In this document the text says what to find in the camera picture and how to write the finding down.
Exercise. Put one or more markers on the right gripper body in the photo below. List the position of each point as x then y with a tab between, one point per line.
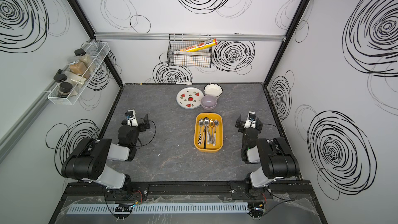
241	124

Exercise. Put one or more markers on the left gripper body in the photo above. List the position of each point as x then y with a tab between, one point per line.
141	127

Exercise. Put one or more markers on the dotted handle spoon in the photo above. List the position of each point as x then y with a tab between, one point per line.
216	124

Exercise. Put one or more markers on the iridescent ornate spoon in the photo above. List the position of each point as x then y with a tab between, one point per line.
211	131

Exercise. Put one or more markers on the cow pattern handle spoon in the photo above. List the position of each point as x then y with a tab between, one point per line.
200	124

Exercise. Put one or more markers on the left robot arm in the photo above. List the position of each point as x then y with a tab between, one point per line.
88	161

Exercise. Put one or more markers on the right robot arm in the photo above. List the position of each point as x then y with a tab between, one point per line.
275	156

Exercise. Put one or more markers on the yellow storage box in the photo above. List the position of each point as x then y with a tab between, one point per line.
219	141

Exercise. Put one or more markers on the white box on shelf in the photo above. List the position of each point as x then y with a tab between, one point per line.
77	82

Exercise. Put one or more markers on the yellow foil roll box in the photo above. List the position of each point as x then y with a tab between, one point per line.
200	46

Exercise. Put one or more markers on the purple bowl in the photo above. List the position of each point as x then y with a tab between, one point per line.
208	102

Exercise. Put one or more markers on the white scalloped bowl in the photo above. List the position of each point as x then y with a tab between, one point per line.
213	90

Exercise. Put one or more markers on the watermelon pattern plate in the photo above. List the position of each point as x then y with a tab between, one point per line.
189	98

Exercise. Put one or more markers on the front dark spice jar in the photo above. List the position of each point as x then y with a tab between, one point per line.
65	89

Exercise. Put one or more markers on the dark spice jar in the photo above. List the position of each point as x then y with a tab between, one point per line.
60	78
65	89

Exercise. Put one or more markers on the brown spice jar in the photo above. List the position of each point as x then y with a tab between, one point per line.
76	66

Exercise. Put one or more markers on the spice jar black lid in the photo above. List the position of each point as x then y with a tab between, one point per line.
84	57

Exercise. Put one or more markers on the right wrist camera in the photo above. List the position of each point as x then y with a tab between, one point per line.
251	120

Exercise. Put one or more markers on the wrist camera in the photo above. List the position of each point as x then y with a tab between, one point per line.
251	120
130	117

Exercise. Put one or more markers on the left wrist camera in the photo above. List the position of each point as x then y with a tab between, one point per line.
130	117

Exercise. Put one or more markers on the clear wall shelf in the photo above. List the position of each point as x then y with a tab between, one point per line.
97	79

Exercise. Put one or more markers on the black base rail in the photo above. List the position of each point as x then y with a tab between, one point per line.
237	189

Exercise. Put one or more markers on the aluminium wall rail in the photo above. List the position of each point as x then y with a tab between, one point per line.
166	36

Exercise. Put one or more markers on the black wire basket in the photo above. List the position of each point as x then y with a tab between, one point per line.
199	59

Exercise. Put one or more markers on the white slotted cable duct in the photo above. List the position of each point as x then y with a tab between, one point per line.
158	208

